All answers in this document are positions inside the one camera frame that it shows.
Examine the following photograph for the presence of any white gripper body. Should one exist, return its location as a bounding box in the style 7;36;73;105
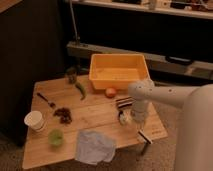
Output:
131;100;149;123

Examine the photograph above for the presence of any black white brush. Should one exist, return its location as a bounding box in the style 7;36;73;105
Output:
138;130;153;144

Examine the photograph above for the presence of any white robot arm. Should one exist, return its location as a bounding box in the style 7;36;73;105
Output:
128;79;213;171

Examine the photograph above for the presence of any black white striped block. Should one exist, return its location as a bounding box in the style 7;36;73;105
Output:
116;97;133;108

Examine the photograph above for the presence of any orange fruit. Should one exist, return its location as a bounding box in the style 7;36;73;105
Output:
105;87;117;98

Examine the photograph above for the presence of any yellow plastic bin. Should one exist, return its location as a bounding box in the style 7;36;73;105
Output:
89;54;150;90

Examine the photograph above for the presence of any light blue cloth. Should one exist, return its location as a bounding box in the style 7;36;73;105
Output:
75;131;116;165

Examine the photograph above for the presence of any green chili pepper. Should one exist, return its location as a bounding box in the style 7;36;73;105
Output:
75;82;86;100

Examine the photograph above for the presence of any wooden folding table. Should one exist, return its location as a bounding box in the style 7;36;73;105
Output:
21;74;169;171

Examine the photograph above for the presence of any brown dried fruit pile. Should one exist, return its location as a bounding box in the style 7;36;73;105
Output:
54;107;72;124

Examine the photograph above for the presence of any dark small spoon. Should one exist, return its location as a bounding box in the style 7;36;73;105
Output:
37;93;56;108

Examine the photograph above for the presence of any green small cup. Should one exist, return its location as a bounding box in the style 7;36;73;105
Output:
48;129;63;146

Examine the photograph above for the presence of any metal vertical pole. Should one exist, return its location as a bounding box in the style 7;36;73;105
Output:
69;0;80;45

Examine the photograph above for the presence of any white paper cup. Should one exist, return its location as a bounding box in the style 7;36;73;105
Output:
24;111;45;132

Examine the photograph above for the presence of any metal shelf rail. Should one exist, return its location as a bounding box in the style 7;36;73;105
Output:
66;41;213;81

